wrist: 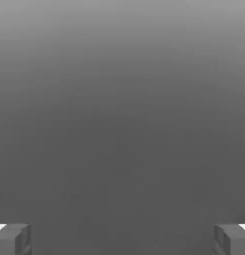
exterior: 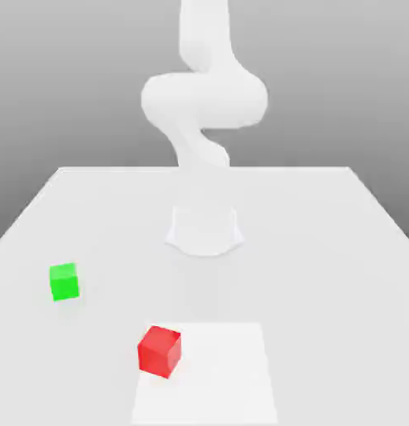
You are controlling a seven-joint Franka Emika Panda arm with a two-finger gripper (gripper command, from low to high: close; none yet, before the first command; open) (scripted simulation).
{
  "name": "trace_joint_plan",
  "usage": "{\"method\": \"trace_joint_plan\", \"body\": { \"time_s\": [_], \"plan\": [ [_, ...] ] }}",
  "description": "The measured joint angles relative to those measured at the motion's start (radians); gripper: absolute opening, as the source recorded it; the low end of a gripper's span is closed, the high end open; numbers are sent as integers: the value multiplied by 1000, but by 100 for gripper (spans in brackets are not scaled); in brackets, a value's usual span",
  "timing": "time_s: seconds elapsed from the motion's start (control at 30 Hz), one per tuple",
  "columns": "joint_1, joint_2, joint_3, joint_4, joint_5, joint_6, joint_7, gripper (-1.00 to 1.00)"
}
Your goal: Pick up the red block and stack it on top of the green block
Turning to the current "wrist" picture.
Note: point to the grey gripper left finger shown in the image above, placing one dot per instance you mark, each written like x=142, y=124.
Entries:
x=11, y=240

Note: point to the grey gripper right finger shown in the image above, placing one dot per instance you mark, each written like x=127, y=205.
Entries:
x=234, y=240

